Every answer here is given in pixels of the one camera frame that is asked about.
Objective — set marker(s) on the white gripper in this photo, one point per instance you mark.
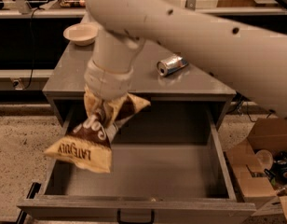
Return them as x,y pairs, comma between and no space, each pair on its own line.
106,83

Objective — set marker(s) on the brown chip bag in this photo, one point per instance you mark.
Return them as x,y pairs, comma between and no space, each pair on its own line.
88,144

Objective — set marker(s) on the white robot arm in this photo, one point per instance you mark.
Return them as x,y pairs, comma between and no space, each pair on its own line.
250,60

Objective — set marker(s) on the grey cabinet counter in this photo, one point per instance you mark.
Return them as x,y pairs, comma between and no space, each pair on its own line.
66,83

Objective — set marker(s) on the grey open top drawer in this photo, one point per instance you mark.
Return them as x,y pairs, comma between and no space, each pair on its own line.
167,159

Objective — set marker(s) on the white bowl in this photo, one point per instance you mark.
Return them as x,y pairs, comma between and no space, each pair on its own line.
81,34

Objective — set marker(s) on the silver blue drink can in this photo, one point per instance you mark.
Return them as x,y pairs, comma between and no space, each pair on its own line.
170,65

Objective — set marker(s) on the cardboard box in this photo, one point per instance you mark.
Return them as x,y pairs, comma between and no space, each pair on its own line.
242,139

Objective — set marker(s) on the clear glass in box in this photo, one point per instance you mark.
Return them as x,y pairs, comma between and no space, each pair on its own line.
265,158

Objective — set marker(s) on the dark bottles in box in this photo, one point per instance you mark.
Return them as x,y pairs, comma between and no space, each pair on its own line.
277,174

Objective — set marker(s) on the black drawer handle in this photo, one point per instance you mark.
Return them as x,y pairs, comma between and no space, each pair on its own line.
135,217

